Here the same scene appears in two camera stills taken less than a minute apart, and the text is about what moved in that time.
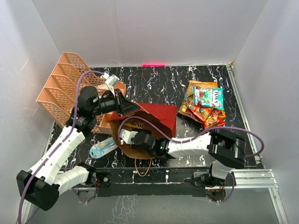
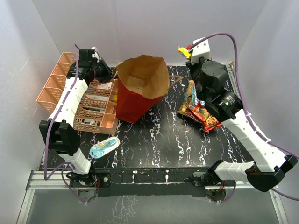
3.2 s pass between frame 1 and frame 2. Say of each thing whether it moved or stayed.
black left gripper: moved
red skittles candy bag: stayed
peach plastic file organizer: stayed
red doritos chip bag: stayed
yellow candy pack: moved
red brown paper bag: moved
